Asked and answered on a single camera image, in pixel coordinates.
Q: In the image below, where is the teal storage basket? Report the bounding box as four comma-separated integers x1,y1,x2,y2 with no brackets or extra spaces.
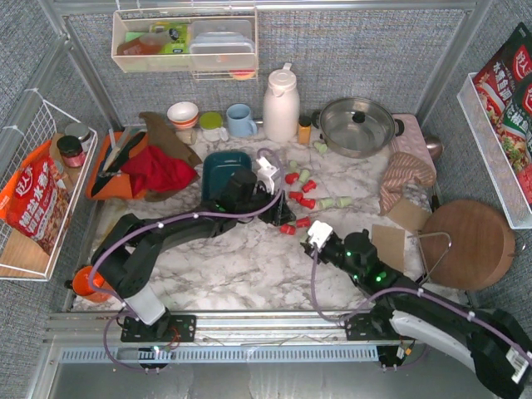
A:
201,150,252,201

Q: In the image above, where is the brown cardboard square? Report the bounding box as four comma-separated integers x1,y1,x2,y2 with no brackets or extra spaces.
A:
371,224,406,272
387,198,431,233

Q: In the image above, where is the striped pink cloth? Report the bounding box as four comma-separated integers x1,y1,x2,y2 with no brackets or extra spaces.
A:
379,152,436,215

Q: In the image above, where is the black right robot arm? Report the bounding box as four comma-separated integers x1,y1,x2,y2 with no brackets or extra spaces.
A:
302,221,531,398

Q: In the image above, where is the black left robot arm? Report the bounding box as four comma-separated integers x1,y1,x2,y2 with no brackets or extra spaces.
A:
91,166,295,326

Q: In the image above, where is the red coffee capsule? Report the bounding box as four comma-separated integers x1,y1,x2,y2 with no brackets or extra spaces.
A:
302,180,317,193
279,224,296,235
284,172,299,185
299,198,316,209

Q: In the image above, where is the green coffee capsule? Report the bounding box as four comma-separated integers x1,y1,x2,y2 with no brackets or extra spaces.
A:
298,169,310,184
313,141,328,155

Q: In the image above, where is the right white mesh basket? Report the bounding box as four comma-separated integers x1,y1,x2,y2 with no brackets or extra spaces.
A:
456,72,531,230

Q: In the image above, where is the light blue mug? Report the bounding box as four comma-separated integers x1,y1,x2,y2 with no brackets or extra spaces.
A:
226,104,258,138

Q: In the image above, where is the green lid white cup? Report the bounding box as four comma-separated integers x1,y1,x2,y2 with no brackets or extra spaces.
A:
199,111,229,142

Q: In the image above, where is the orange spice bottle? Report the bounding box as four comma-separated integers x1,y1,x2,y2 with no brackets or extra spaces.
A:
298,116,312,145

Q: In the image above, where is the red cloth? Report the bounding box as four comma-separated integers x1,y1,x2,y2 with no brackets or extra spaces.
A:
121,145,198,195

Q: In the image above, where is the white orange striped bowl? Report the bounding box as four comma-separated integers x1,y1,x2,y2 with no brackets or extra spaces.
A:
166,101,199,130

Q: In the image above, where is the brown cloth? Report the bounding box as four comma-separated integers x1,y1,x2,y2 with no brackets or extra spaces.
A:
139,111,202,202

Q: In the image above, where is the white thermos jug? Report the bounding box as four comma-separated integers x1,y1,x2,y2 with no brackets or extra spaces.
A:
263,62,300,143

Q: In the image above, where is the round wooden cutting board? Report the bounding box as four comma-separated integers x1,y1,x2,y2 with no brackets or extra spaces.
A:
421,199,515,291

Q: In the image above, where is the black knife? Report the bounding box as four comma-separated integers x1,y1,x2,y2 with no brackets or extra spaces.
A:
86,131,147,200

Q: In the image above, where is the orange tray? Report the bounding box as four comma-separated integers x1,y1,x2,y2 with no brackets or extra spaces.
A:
85,129,148,200

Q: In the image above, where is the pink egg tray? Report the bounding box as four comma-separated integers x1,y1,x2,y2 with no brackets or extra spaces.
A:
392,114,436,170

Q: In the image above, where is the steel pot with lid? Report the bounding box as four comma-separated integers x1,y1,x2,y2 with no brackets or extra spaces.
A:
311,97,405,159

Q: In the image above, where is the steel ladle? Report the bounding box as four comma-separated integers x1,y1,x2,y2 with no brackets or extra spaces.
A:
424,135,445,161

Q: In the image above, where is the clear plastic food container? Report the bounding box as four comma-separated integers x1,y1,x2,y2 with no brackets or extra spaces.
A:
189,19,255,71

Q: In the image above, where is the dark lid jar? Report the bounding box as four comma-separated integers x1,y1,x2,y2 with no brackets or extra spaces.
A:
57,135,86,169

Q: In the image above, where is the green snack packet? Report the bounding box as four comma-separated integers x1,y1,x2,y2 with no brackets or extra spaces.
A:
150,22,190,54

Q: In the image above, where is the orange cup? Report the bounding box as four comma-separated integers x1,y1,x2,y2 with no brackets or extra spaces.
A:
71,265,111,303

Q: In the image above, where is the orange seasoning bag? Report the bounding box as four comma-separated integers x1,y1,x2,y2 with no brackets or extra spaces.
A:
1,140,69,255

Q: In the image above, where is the red seasoning packet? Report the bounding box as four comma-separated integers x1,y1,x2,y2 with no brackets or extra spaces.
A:
473,22,531,203

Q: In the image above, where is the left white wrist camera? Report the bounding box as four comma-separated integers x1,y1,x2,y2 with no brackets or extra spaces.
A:
257,156,281,195

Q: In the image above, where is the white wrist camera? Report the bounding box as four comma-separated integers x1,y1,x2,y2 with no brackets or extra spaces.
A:
307,220,333,251
257,156,281,195

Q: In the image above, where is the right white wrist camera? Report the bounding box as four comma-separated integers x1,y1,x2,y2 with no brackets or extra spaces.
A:
307,220,333,251

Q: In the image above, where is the metal wire trivet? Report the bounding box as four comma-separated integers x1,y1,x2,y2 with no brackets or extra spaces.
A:
414,231,452,283

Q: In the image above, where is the aluminium front rail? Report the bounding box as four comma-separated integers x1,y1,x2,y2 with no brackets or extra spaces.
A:
41,309,506,346

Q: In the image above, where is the white wall basket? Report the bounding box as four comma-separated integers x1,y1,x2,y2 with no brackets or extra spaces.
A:
111,6,259,79

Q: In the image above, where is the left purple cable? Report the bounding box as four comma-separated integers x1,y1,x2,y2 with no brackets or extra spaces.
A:
89,148,286,372

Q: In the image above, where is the purple cable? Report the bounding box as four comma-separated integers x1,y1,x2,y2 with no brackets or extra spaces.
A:
310,244,532,367
89,148,286,372

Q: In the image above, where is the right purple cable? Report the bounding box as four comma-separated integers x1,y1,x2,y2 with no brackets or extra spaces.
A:
310,244,532,367

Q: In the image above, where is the left white wire basket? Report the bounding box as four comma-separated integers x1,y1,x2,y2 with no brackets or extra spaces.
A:
1,88,99,282

